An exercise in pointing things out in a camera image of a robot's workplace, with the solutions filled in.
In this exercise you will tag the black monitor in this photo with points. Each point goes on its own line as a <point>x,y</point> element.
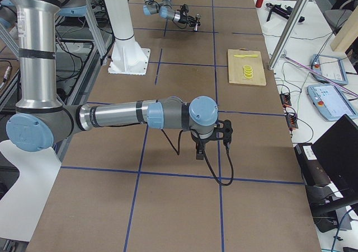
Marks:
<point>336,151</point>

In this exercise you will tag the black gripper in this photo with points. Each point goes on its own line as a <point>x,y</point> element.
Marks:
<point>183,17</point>
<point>200,143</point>

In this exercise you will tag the wooden plank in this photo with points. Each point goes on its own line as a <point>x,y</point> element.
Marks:
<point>347,34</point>

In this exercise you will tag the near teach pendant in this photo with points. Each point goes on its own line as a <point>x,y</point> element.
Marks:
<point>330,102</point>

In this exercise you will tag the grey office chair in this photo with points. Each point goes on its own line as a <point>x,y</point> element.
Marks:
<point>339,14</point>

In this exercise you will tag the yellow plastic knife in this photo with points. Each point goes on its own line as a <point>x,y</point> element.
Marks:
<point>246,55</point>

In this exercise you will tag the bamboo cutting board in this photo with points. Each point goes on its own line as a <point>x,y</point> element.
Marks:
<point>236,71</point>

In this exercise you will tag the far teach pendant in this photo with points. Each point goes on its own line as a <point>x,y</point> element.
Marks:
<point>330,67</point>

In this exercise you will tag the aluminium frame post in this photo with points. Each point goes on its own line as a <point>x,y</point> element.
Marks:
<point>286,34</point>

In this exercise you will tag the steel double jigger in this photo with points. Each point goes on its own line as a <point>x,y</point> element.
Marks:
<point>197,22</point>

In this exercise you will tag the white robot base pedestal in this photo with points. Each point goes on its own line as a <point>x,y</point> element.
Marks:
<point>127,56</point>

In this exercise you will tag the teach pendant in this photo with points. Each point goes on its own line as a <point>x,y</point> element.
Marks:
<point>330,67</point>
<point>330,102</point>

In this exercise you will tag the black folded tripod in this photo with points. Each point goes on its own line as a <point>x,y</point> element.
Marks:
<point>276,8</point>

